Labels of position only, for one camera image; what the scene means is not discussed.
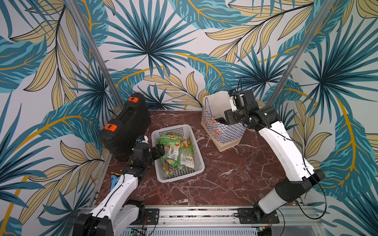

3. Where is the light green condiment packet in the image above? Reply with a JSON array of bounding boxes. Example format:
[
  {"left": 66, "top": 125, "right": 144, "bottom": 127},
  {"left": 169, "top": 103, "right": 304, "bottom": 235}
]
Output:
[{"left": 157, "top": 132, "right": 184, "bottom": 147}]

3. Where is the white plastic perforated basket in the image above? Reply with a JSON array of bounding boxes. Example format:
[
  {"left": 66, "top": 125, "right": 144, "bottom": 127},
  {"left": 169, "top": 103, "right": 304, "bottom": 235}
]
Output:
[{"left": 151, "top": 124, "right": 205, "bottom": 183}]

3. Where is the large dark green condiment packet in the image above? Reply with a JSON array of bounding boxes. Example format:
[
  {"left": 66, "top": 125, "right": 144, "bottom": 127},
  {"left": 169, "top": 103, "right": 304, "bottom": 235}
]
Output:
[{"left": 215, "top": 117, "right": 228, "bottom": 125}]

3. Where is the blue checkered paper bag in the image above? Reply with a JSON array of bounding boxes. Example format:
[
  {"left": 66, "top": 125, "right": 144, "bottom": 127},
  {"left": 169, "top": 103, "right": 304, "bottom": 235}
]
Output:
[{"left": 201, "top": 91, "right": 246, "bottom": 152}]

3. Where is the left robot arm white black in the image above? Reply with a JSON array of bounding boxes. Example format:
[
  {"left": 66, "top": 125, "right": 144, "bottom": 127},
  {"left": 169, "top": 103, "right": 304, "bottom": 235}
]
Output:
[{"left": 72, "top": 142, "right": 165, "bottom": 236}]

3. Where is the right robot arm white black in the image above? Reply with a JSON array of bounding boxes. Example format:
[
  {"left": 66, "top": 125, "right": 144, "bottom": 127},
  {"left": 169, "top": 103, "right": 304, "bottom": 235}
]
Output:
[{"left": 224, "top": 89, "right": 325, "bottom": 222}]

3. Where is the green packet with barcode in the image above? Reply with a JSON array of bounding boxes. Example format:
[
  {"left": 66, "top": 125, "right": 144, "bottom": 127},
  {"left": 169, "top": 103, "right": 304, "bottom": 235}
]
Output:
[{"left": 179, "top": 147, "right": 195, "bottom": 169}]

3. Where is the black plastic tool case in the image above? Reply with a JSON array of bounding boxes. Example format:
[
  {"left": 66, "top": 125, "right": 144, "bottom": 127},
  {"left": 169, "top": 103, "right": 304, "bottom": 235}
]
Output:
[{"left": 99, "top": 92, "right": 151, "bottom": 162}]

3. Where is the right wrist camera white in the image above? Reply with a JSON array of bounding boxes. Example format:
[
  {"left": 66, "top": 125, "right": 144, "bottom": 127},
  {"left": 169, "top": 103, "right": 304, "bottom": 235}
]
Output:
[{"left": 228, "top": 89, "right": 240, "bottom": 112}]

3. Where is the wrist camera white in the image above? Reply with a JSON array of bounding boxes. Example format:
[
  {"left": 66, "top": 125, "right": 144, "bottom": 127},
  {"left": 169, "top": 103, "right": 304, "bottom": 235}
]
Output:
[
  {"left": 136, "top": 135, "right": 149, "bottom": 144},
  {"left": 228, "top": 89, "right": 240, "bottom": 112}
]

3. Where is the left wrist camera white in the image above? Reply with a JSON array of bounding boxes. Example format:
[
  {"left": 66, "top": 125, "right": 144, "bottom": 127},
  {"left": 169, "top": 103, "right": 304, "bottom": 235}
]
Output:
[{"left": 136, "top": 135, "right": 149, "bottom": 144}]

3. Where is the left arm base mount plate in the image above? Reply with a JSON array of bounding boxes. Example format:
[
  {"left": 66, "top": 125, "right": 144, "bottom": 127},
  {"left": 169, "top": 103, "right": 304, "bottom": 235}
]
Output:
[{"left": 131, "top": 208, "right": 160, "bottom": 226}]

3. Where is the electronics board with cables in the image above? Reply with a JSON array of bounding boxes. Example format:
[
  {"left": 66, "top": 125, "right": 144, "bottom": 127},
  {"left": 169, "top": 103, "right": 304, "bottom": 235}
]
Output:
[{"left": 127, "top": 228, "right": 155, "bottom": 236}]

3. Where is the aluminium front rail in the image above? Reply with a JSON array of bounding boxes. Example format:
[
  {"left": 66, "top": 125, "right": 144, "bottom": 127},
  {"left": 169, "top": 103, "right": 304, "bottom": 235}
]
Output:
[{"left": 76, "top": 206, "right": 322, "bottom": 236}]

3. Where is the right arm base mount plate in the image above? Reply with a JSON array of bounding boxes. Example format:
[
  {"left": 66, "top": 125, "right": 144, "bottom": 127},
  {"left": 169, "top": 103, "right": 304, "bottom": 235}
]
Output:
[{"left": 234, "top": 208, "right": 280, "bottom": 226}]

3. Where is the right aluminium corner post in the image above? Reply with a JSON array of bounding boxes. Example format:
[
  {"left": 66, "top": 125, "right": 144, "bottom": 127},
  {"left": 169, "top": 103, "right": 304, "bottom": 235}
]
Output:
[{"left": 267, "top": 1, "right": 336, "bottom": 106}]

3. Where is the aluminium corner post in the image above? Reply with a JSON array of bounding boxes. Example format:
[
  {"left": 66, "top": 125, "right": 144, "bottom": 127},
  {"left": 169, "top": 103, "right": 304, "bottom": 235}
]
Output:
[
  {"left": 267, "top": 1, "right": 336, "bottom": 106},
  {"left": 66, "top": 0, "right": 124, "bottom": 109}
]

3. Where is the left aluminium corner post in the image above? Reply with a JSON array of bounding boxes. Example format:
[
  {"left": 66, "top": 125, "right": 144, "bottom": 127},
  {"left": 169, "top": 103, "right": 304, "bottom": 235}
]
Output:
[{"left": 66, "top": 0, "right": 124, "bottom": 109}]

